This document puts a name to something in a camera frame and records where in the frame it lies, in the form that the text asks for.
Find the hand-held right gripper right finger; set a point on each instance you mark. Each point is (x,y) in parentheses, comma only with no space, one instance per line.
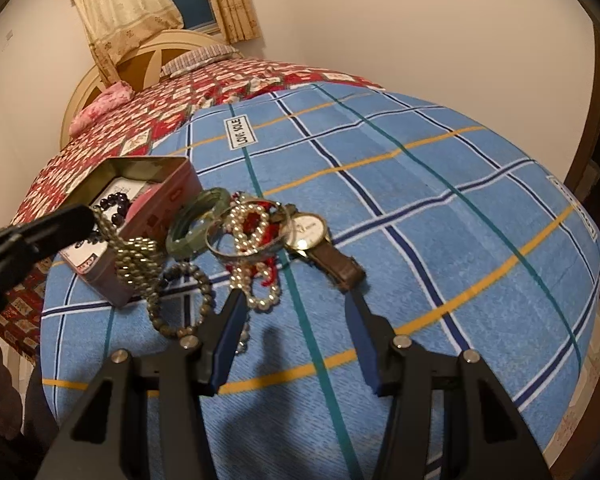
(360,340)

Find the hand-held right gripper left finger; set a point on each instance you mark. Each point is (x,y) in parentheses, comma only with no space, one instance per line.
(230,345)

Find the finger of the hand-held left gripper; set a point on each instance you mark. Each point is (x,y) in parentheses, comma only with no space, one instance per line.
(60,227)

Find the silver bangle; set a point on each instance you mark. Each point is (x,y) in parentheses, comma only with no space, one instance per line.
(240,256)

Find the pink tin box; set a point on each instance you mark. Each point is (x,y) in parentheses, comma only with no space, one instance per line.
(165,205)

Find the green jade bangle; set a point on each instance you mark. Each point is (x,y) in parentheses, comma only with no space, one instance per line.
(176,240)

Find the white card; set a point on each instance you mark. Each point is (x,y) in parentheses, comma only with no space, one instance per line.
(125,187)

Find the pink pillow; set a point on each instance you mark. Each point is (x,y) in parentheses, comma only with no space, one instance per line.
(100,105)

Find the red patterned bedsheet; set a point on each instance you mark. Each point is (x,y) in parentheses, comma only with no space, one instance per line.
(145,110)

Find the blue plaid blanket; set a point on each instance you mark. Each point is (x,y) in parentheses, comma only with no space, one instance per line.
(405,185)

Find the cream wooden headboard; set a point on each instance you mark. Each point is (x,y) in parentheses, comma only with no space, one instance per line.
(140,67)

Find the striped pillow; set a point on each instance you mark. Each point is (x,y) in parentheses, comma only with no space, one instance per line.
(200,57)

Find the beige patterned curtain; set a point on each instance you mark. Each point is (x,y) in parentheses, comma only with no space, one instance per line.
(120,5)
(232,5)

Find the dark metal door fitting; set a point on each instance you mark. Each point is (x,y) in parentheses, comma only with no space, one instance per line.
(591,176)

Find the white wall socket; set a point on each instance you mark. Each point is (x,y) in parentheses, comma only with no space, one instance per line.
(8,35)

